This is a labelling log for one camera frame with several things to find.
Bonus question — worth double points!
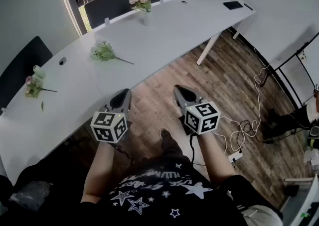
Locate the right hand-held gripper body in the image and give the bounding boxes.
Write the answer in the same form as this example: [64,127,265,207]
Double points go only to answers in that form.
[178,97,221,136]

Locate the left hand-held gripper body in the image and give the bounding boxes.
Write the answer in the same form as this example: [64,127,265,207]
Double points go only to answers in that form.
[90,105,129,144]

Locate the white-green flower bouquet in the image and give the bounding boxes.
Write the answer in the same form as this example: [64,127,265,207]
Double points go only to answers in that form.
[90,41,135,65]

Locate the white vase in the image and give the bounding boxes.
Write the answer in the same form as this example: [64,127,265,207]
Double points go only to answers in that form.
[142,10,152,27]

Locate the person's right forearm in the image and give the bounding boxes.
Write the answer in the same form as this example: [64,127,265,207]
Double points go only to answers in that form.
[196,130,236,187]

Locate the person's left forearm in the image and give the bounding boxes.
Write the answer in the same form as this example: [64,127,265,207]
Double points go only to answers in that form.
[80,140,118,205]

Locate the pale green vase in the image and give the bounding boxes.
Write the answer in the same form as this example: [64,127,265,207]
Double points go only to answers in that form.
[32,65,46,80]

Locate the small purple flower bunch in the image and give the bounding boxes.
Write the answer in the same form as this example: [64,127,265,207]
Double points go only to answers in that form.
[24,75,58,99]

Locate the person's leg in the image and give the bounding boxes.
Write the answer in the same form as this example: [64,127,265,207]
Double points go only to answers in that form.
[159,128,190,163]

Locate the white power strip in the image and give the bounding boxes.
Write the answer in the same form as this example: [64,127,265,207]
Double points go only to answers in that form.
[227,152,244,163]

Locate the black office chair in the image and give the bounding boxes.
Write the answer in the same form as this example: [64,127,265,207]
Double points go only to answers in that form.
[0,152,84,226]

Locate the black metal rack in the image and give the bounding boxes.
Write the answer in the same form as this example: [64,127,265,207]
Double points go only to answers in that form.
[260,30,319,111]

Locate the person's black star t-shirt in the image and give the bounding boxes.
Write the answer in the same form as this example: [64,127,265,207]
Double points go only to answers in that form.
[79,155,250,226]

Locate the dark desk divider panel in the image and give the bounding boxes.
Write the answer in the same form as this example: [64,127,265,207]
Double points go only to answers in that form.
[84,0,174,29]
[0,36,53,116]

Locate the black phone on table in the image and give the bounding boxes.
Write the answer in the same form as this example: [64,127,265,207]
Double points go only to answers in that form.
[223,0,244,11]

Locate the clear plastic bag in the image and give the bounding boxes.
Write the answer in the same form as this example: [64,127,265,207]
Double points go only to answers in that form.
[8,181,53,211]

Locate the person's beige trousers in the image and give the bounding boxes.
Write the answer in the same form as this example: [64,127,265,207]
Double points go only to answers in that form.
[240,204,282,226]

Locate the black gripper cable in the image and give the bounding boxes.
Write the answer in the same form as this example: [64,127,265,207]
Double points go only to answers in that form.
[113,144,134,166]
[189,132,207,167]

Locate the white floor cable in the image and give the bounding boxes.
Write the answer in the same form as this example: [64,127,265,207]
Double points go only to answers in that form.
[211,64,271,153]

